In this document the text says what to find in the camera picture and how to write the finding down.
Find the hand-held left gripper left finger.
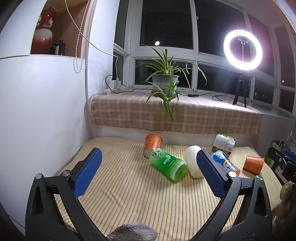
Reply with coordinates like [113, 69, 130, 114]
[25, 147, 111, 241]

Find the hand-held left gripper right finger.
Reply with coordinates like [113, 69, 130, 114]
[196, 149, 275, 241]

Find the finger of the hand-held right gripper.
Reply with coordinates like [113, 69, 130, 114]
[267, 146, 296, 173]

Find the white cup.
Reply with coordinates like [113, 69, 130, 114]
[184, 145, 204, 178]

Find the orange paper cup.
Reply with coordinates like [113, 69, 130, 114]
[243, 155, 265, 175]
[143, 133, 164, 158]

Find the person's right hand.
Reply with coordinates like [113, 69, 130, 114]
[274, 181, 296, 235]

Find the blue and orange soda can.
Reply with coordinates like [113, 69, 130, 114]
[211, 150, 241, 176]

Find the green and white carton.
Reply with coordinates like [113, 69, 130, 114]
[212, 133, 236, 155]

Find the green tea bottle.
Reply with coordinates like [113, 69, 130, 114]
[149, 148, 188, 181]

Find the striped yellow mat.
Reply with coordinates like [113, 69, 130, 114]
[54, 137, 284, 241]

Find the checked beige blanket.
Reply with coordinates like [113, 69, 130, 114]
[89, 89, 262, 135]

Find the grey cloth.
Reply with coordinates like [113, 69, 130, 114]
[107, 222, 158, 241]

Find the white cabinet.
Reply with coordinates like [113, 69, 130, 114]
[0, 0, 99, 232]

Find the black tripod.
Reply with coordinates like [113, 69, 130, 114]
[232, 68, 247, 108]

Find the white power strip with chargers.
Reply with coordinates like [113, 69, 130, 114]
[103, 78, 122, 94]

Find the potted spider plant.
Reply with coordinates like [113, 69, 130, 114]
[141, 45, 208, 123]

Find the red and white vase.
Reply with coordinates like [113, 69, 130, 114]
[31, 7, 59, 55]

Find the black cable with switch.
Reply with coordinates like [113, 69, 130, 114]
[105, 74, 229, 101]

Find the ring light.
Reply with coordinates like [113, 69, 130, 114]
[223, 30, 263, 69]

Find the white cable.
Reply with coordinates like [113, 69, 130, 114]
[64, 0, 119, 80]

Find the white bead chain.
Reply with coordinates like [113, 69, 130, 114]
[73, 0, 91, 75]

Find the white window frame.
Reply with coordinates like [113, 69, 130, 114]
[113, 0, 296, 119]

